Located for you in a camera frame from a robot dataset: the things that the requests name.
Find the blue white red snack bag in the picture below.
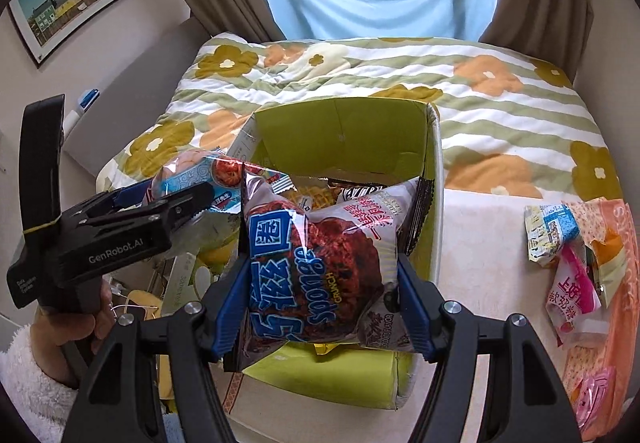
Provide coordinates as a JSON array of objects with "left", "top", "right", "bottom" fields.
[{"left": 149, "top": 148, "right": 294, "bottom": 214}]

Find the green cardboard box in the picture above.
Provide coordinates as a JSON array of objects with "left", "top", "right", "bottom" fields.
[{"left": 159, "top": 95, "right": 445, "bottom": 412}]

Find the white fleece sleeve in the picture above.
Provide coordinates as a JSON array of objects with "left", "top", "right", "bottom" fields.
[{"left": 0, "top": 325, "right": 77, "bottom": 442}]

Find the magenta white milk candy bag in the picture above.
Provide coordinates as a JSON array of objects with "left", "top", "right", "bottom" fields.
[{"left": 546, "top": 245, "right": 610, "bottom": 348}]

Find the blue yellow white snack bag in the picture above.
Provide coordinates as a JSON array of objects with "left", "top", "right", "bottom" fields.
[{"left": 524, "top": 204, "right": 579, "bottom": 267}]

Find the black white snack bag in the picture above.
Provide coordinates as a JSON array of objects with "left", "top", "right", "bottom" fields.
[{"left": 328, "top": 180, "right": 384, "bottom": 203}]

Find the small pink striped candy bag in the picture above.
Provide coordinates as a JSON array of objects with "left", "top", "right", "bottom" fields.
[{"left": 572, "top": 366, "right": 615, "bottom": 432}]

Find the gold black snack bag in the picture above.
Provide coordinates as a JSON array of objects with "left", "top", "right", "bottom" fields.
[{"left": 314, "top": 343, "right": 338, "bottom": 356}]

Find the orange pink plastic bag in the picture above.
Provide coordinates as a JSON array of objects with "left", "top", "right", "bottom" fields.
[{"left": 563, "top": 198, "right": 639, "bottom": 442}]

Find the person's left hand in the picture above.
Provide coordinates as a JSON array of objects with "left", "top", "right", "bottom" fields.
[{"left": 29, "top": 279, "right": 115, "bottom": 385}]

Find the orange beige snack packet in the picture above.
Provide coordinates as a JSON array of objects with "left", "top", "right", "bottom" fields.
[{"left": 586, "top": 227, "right": 627, "bottom": 307}]

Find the brown Sponge Crunch snack bag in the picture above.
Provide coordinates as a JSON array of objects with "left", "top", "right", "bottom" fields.
[{"left": 224, "top": 174, "right": 419, "bottom": 371}]

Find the packaged waffle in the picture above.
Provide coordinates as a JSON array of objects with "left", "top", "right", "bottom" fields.
[{"left": 282, "top": 181, "right": 338, "bottom": 212}]

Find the floral striped quilt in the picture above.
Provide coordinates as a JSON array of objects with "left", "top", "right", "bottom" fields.
[{"left": 96, "top": 33, "right": 622, "bottom": 202}]

